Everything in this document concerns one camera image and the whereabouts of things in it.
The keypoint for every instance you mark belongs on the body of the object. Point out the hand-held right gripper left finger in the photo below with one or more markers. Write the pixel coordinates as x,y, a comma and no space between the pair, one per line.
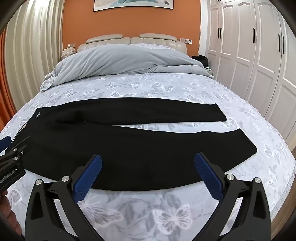
89,176

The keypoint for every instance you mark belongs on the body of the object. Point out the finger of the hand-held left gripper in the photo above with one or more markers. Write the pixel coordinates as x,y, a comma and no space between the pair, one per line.
19,146
5,140

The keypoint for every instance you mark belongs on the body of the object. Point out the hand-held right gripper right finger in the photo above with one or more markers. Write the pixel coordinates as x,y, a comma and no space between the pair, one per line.
208,176

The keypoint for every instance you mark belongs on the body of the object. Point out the black pants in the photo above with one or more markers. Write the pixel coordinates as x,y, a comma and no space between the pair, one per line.
138,148

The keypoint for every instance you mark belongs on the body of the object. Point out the person's left hand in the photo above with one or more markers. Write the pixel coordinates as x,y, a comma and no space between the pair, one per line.
7,208

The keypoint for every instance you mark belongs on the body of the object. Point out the butterfly print bed sheet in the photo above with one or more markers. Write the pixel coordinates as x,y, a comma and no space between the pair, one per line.
175,215

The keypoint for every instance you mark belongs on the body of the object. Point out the orange curtain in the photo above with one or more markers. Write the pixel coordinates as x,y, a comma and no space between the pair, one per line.
5,81

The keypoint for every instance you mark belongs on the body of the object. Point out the white pleated curtain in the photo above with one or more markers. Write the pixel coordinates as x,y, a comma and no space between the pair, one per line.
34,46

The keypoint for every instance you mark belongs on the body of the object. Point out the pale bedside table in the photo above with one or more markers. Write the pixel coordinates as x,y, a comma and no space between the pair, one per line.
208,70

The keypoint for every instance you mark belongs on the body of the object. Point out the white flower decoration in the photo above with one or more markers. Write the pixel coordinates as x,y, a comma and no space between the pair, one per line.
68,52

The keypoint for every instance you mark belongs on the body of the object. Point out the black bag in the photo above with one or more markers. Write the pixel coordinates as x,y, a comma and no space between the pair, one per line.
201,60

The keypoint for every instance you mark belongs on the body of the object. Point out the grey duvet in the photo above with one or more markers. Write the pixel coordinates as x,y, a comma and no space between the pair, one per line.
129,60

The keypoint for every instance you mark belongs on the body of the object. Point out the white wardrobe doors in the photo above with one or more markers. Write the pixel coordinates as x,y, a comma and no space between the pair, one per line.
261,58

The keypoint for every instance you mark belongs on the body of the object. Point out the white pillows at headboard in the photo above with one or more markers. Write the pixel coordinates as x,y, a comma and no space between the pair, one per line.
111,39

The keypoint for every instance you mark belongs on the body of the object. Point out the framed wall picture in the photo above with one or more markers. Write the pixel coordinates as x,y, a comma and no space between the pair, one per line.
134,4

